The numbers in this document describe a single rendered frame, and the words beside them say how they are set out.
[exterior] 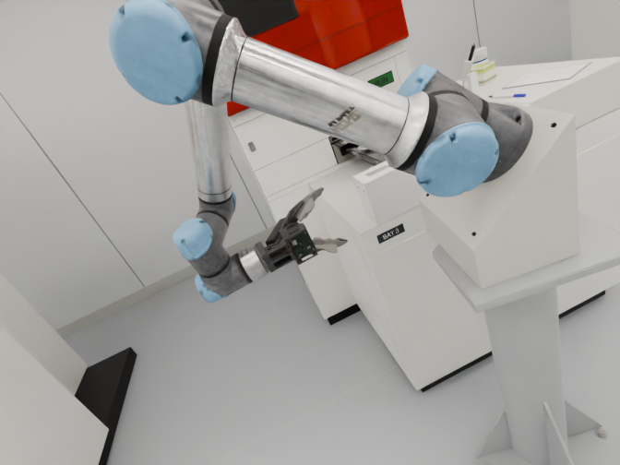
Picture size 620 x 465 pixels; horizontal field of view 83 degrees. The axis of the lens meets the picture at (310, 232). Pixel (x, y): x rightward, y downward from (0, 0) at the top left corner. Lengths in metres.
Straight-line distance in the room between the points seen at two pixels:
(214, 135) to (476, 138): 0.45
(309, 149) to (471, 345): 1.03
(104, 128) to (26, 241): 1.10
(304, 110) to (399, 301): 0.86
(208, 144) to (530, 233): 0.62
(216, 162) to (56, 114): 2.52
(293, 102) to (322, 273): 1.39
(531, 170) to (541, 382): 0.61
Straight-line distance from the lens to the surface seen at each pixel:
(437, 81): 0.67
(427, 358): 1.45
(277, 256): 0.78
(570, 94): 1.37
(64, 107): 3.17
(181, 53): 0.48
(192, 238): 0.71
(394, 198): 1.06
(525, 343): 1.01
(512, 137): 0.72
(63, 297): 3.68
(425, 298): 1.28
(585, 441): 1.53
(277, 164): 1.57
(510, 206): 0.70
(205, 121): 0.69
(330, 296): 1.89
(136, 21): 0.50
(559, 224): 0.78
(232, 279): 0.78
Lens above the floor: 1.33
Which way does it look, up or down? 26 degrees down
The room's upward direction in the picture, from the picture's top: 24 degrees counter-clockwise
